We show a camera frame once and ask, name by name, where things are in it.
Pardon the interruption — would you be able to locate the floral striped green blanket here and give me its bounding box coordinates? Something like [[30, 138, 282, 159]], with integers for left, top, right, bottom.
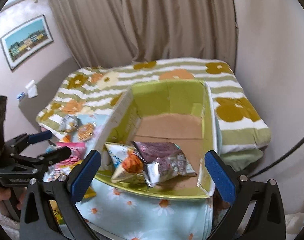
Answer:
[[36, 57, 271, 153]]

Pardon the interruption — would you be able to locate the framed houses picture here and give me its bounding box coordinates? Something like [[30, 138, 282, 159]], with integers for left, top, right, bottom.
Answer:
[[0, 15, 54, 71]]

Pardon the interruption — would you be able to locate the blue wall socket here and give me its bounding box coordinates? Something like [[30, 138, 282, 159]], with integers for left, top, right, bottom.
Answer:
[[17, 92, 26, 101]]

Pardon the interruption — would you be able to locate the green cardboard box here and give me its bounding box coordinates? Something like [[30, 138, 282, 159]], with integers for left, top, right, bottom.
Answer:
[[95, 80, 218, 200]]

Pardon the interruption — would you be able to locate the purple brown snack bag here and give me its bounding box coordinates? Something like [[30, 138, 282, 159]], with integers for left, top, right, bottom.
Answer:
[[132, 141, 196, 187]]

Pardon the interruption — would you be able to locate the person left hand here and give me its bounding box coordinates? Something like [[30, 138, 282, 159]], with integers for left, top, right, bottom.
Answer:
[[0, 188, 26, 214]]

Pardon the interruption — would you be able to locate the gold yellow snack bag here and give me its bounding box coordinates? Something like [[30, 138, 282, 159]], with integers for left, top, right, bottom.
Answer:
[[50, 186, 96, 225]]

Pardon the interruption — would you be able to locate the orange white chips bag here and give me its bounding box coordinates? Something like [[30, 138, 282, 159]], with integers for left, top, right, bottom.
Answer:
[[105, 143, 145, 184]]

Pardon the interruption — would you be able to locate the round waffle cookie packet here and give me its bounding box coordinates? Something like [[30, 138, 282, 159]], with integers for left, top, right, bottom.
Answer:
[[77, 123, 95, 142]]

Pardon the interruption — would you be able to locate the pink snack packet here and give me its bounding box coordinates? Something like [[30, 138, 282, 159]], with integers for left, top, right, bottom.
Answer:
[[47, 141, 87, 176]]

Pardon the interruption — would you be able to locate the light blue daisy tablecloth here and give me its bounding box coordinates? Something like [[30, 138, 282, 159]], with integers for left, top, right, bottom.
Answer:
[[76, 114, 213, 239]]

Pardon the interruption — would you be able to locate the beige curtain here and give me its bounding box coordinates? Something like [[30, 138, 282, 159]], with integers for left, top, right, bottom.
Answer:
[[49, 0, 238, 68]]

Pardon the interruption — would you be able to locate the white wall switch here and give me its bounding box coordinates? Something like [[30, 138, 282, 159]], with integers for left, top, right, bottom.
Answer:
[[25, 80, 38, 99]]

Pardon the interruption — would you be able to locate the black clothes rack pole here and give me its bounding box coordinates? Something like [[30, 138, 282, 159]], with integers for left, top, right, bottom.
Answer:
[[250, 136, 304, 179]]

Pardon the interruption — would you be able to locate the silver snack bag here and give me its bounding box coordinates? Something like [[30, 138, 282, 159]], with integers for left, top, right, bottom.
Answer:
[[59, 114, 79, 133]]

